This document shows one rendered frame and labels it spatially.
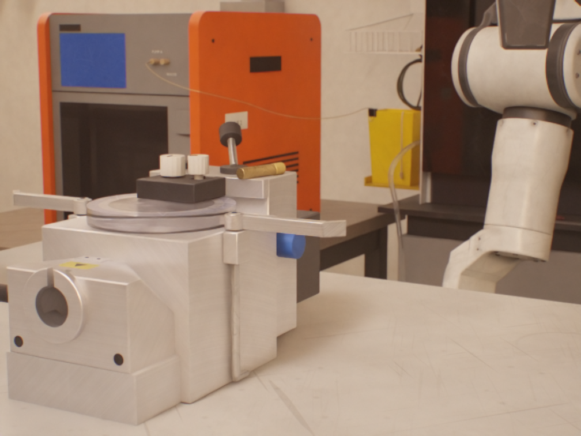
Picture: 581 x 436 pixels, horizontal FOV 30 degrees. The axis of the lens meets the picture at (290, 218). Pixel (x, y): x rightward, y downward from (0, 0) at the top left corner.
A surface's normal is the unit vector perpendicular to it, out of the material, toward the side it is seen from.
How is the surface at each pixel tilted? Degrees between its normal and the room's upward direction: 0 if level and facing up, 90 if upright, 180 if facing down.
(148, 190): 90
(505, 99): 137
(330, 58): 90
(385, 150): 93
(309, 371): 0
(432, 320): 0
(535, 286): 90
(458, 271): 73
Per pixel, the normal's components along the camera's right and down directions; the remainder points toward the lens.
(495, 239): -0.67, -0.17
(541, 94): -0.51, 0.73
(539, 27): -0.17, 0.17
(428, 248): -0.51, 0.15
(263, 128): 0.86, 0.09
